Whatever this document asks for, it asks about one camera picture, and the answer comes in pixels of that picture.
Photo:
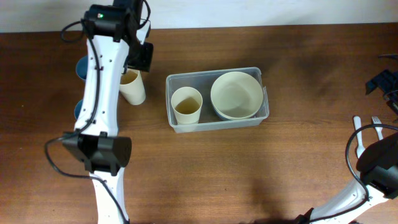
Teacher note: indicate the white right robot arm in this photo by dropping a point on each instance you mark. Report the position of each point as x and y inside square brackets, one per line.
[374, 181]

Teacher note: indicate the cream cup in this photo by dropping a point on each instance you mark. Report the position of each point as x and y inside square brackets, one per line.
[186, 103]
[132, 87]

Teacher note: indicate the white plastic knife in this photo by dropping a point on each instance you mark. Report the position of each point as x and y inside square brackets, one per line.
[357, 124]

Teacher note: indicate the cream cup front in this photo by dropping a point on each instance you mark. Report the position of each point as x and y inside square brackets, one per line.
[186, 103]

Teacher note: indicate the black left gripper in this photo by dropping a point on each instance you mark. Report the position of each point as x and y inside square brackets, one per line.
[146, 63]

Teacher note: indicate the blue cup front left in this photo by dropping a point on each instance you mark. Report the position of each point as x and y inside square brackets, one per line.
[78, 109]

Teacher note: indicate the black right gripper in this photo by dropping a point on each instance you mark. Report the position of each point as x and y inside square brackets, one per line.
[384, 81]

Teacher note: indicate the blue cup rear left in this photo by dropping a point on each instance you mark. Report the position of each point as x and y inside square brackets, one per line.
[81, 68]

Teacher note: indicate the blue cup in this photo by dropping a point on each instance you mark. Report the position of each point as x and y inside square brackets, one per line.
[81, 68]
[78, 109]

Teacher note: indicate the white plastic fork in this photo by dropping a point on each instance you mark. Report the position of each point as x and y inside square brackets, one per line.
[376, 120]

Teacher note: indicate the cream bowl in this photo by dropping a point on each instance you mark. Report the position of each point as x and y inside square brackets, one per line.
[235, 89]
[240, 112]

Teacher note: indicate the clear plastic storage container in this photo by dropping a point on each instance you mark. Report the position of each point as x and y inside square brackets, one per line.
[209, 120]

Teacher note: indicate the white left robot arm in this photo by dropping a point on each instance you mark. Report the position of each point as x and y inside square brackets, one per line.
[116, 42]

